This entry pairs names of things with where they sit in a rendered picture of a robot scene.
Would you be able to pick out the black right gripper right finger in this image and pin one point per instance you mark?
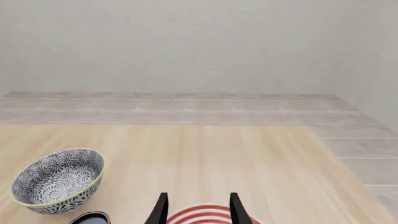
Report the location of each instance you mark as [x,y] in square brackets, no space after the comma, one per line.
[239,210]

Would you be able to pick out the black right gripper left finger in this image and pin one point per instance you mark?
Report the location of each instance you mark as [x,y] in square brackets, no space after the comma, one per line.
[159,210]

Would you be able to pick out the white plate with red rings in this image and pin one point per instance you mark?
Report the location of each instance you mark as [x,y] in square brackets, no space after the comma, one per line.
[199,215]

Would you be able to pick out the small black bowl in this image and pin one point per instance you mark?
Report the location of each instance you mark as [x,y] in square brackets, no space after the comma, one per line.
[90,219]

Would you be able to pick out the black and white patterned bowl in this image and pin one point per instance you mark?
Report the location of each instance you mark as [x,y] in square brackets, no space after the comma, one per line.
[59,179]

